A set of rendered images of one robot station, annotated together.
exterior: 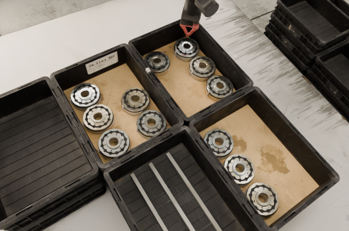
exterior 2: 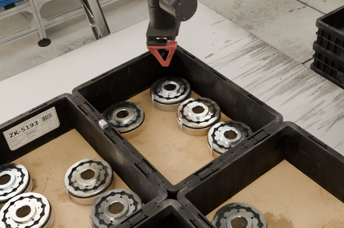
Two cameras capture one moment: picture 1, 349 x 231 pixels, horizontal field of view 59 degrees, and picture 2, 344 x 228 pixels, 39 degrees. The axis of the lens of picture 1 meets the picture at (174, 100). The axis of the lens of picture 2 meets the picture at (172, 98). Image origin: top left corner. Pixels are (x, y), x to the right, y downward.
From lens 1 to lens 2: 24 cm
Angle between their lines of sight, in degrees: 18
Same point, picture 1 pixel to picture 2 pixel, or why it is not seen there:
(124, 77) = (72, 149)
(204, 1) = not seen: outside the picture
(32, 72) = not seen: outside the picture
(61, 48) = not seen: outside the picture
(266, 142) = (328, 216)
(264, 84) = (315, 133)
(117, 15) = (68, 74)
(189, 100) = (183, 167)
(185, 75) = (173, 130)
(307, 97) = not seen: outside the picture
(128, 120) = (78, 214)
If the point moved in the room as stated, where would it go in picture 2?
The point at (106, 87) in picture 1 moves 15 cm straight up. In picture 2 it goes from (41, 168) to (22, 120)
